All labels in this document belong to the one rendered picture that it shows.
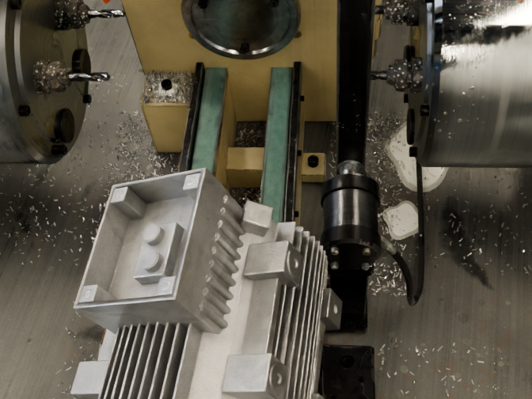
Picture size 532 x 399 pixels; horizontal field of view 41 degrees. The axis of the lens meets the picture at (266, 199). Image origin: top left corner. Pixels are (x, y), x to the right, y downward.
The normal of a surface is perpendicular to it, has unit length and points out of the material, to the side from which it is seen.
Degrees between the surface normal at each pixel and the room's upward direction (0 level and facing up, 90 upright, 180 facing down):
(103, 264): 67
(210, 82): 0
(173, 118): 90
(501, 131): 81
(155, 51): 90
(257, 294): 23
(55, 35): 90
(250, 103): 90
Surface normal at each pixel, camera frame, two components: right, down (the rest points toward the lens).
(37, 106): 0.99, 0.01
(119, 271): -0.46, -0.54
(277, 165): -0.08, -0.54
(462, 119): -0.08, 0.64
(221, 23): -0.07, 0.84
